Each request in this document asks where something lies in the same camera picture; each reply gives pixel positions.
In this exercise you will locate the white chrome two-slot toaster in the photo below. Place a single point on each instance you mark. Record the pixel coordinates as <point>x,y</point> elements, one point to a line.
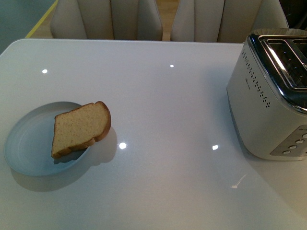
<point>267,94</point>

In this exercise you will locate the dark grey washing machine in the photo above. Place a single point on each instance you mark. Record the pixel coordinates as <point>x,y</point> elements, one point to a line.
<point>295,12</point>

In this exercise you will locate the beige chair on left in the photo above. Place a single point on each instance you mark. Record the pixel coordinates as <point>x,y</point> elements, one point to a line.
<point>107,19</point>

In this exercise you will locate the slice of brown bread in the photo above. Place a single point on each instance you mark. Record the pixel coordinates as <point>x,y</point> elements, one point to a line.
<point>80,128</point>

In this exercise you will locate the beige chair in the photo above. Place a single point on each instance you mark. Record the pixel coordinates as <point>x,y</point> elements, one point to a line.
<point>226,21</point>
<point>107,19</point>

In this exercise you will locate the light blue round plate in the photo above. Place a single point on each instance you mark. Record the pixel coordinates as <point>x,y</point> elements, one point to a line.
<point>27,149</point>

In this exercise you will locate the beige chair on right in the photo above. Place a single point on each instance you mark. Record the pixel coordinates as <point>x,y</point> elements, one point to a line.
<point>226,21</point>

